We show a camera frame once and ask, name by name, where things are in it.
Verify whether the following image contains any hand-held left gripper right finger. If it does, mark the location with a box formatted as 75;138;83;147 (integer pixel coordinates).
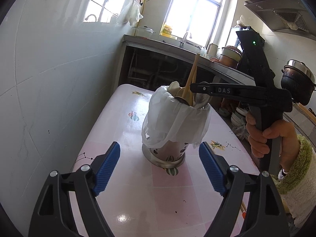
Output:
199;142;289;237

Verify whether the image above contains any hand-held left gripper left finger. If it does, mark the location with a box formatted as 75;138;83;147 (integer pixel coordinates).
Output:
28;142;121;237

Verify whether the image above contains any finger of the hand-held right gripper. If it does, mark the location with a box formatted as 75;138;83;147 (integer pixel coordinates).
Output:
190;83;245;101

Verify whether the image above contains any yellowish ceramic spoon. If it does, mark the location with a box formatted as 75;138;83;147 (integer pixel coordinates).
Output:
176;87;190;102

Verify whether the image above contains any off-white ceramic spoon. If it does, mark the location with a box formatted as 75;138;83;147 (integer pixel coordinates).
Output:
168;81;181;97

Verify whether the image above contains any perforated metal utensil holder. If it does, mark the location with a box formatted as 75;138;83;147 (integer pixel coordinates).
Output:
142;142;186;169

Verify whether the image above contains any white plastic bag liner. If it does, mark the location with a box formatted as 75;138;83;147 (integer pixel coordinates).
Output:
141;85;212;150

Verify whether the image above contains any person's right forearm green sleeve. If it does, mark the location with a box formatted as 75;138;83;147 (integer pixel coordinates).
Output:
271;134;316;230

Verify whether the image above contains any person's right hand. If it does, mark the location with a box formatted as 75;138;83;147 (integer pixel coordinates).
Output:
245;113;301;171

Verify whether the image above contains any pink patterned tablecloth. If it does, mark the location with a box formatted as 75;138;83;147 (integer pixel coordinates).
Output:
69;84;261;237

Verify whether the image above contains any large steel pot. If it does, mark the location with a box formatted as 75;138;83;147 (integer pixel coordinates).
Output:
280;59;316;106

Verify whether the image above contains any brown clay pot stack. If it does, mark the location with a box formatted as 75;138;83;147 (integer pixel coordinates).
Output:
217;46;243;68

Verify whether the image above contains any stack of white bowls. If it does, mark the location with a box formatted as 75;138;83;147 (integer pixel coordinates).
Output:
230;107;249;142

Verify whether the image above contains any white jug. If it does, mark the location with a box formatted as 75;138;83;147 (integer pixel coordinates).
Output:
207;43;219;60

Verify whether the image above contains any metal sink faucet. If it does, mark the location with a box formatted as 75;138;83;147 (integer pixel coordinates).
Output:
179;31;193;49

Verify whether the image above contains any yellow oil bottle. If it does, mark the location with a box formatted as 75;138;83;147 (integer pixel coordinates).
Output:
160;24;173;38

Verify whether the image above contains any kitchen window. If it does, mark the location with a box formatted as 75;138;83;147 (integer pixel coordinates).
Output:
164;0;226;45

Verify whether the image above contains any steel range hood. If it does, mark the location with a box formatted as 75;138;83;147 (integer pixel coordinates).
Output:
244;0;316;40

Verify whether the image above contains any white pot with lid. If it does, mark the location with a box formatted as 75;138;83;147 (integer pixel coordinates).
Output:
133;26;155;39

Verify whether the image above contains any hanging clear plastic bag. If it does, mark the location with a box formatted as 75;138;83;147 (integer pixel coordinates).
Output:
116;0;144;27

